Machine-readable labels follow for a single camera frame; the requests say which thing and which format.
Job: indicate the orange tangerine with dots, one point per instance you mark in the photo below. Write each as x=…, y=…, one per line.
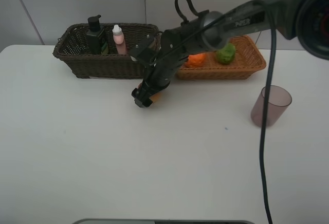
x=196, y=60

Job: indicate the red yellow half fruit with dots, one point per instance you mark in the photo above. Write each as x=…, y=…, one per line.
x=156, y=97

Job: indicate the translucent purple plastic cup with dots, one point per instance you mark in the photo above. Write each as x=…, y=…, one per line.
x=279, y=101

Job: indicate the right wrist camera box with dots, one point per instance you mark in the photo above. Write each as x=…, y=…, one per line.
x=145, y=51

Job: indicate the light brown wicker basket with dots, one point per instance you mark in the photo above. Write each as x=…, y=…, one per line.
x=246, y=62

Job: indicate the dark green pump bottle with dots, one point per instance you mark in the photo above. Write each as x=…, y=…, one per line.
x=96, y=36

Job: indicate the dark brown wicker basket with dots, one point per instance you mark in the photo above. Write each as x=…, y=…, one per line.
x=72, y=49

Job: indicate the green lime fruit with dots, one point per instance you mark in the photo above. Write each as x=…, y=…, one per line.
x=226, y=55

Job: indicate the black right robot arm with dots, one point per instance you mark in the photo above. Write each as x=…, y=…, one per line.
x=306, y=20

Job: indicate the pink bottle white cap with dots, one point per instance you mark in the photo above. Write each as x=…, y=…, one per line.
x=119, y=40

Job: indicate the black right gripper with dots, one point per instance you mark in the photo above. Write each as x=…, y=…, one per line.
x=159, y=76

